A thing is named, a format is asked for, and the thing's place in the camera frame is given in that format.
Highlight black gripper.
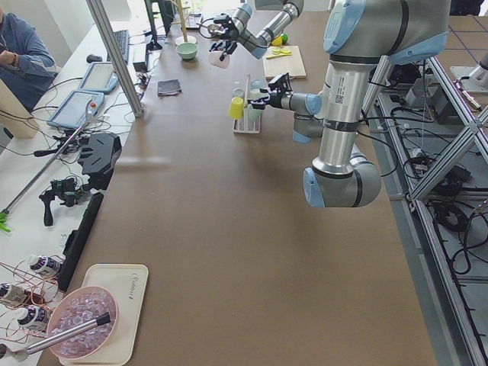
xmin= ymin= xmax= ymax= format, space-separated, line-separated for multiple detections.
xmin=247 ymin=74 xmax=293 ymax=111
xmin=209 ymin=14 xmax=239 ymax=61

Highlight pink cup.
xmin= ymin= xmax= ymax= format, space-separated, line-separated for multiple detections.
xmin=208 ymin=51 xmax=230 ymax=69

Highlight mint green cup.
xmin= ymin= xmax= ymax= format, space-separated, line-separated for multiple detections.
xmin=247 ymin=105 xmax=263 ymax=121

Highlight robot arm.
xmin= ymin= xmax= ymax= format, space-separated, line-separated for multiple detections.
xmin=210 ymin=1 xmax=304 ymax=61
xmin=251 ymin=1 xmax=451 ymax=207

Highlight light blue cup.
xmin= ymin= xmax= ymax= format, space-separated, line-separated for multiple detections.
xmin=251 ymin=80 xmax=265 ymax=89

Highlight grey cup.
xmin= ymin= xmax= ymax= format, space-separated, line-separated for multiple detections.
xmin=233 ymin=88 xmax=245 ymax=99

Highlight yellow cup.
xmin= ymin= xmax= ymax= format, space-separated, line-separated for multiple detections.
xmin=228 ymin=97 xmax=244 ymax=120

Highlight green bowl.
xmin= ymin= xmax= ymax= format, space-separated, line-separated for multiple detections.
xmin=176 ymin=42 xmax=197 ymax=60

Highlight wooden cutting board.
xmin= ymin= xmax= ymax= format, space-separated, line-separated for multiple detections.
xmin=262 ymin=46 xmax=307 ymax=80

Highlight yellow plastic knife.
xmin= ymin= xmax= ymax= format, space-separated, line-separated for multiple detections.
xmin=265 ymin=53 xmax=291 ymax=59

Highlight grey folded cloth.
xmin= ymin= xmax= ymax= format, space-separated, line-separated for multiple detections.
xmin=157 ymin=79 xmax=181 ymax=96

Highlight black keyboard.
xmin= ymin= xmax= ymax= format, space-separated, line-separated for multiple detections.
xmin=113 ymin=30 xmax=130 ymax=63

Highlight teach pendant tablet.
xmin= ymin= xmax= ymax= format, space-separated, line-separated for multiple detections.
xmin=47 ymin=90 xmax=104 ymax=129
xmin=79 ymin=62 xmax=118 ymax=94

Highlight black computer mouse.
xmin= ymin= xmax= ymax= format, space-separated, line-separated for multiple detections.
xmin=86 ymin=54 xmax=103 ymax=63

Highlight seated person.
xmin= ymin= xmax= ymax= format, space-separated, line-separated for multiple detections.
xmin=1 ymin=12 xmax=58 ymax=112

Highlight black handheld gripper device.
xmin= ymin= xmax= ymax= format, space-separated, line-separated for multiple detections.
xmin=39 ymin=178 xmax=92 ymax=226

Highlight cream plastic tray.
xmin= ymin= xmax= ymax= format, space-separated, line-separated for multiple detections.
xmin=59 ymin=264 xmax=149 ymax=365

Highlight pink bowl of ice cubes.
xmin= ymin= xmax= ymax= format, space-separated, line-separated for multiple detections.
xmin=47 ymin=286 xmax=118 ymax=360

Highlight metal scoop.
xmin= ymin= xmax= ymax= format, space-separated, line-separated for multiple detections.
xmin=11 ymin=312 xmax=111 ymax=361

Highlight white wire cup rack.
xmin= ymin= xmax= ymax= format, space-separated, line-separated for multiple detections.
xmin=232 ymin=74 xmax=262 ymax=134

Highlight aluminium frame post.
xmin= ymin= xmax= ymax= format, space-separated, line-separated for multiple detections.
xmin=86 ymin=0 xmax=144 ymax=118

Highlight black perforated bracket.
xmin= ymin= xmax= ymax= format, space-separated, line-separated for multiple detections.
xmin=78 ymin=132 xmax=122 ymax=190

